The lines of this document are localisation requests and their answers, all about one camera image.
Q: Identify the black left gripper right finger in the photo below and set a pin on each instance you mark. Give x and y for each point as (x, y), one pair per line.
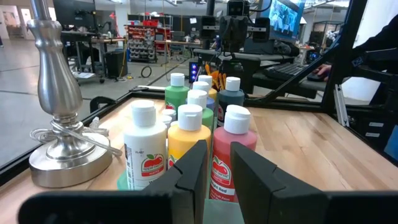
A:
(267, 193)

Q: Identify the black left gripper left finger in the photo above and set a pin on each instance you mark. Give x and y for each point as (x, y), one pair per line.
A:
(180, 193)

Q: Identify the black paintbrush yellow bristles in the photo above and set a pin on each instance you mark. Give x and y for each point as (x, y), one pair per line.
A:
(207, 68)

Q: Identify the black paintbrush copper ferrule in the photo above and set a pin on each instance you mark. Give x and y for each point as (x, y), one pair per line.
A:
(222, 81)

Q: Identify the yellow paint bottle apple logo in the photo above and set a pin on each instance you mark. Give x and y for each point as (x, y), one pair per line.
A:
(205, 79)

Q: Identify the large yellow paint bottle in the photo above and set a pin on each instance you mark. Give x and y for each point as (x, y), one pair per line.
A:
(186, 140)

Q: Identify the large lavender blue paint bottle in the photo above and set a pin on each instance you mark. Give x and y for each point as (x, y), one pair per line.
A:
(201, 86)

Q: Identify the large coral pink paint bottle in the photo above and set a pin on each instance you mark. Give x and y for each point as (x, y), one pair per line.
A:
(222, 146)

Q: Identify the large grey-blue paint bottle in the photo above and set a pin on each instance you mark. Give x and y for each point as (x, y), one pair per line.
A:
(231, 98)

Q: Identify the large white paint bottle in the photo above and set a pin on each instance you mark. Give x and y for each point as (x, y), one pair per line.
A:
(144, 140)

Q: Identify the large green paint bottle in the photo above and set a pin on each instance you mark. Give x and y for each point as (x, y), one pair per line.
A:
(175, 96)
(207, 116)

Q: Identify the black side desk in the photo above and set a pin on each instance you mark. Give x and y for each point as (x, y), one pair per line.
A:
(264, 57)

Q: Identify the grey and black laptop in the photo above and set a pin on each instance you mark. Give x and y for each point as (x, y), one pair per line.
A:
(284, 18)

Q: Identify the black tower blue lights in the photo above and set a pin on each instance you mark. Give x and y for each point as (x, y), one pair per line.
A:
(191, 71)

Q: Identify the black computer mouse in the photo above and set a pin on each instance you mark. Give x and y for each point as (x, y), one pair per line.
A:
(314, 77)

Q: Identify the red parts shelf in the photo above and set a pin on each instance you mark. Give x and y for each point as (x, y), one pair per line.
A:
(140, 31)

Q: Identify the person's hand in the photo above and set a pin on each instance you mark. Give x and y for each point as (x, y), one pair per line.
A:
(325, 70)

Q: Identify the black floor bin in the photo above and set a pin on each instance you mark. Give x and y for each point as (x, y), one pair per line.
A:
(115, 63)

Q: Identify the dark background work table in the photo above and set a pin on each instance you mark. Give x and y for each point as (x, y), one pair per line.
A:
(105, 40)

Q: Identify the person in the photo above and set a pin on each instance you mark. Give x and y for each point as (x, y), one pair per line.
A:
(382, 40)

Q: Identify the black background monitor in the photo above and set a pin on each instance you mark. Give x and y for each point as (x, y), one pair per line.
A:
(74, 12)

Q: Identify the white shade silver table lamp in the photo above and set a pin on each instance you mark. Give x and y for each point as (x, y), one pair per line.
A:
(56, 87)

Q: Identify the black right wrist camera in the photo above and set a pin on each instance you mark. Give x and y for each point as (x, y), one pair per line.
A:
(235, 7)

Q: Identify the silver aluminium extrusion post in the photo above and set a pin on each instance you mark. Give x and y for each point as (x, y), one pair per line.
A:
(340, 105)

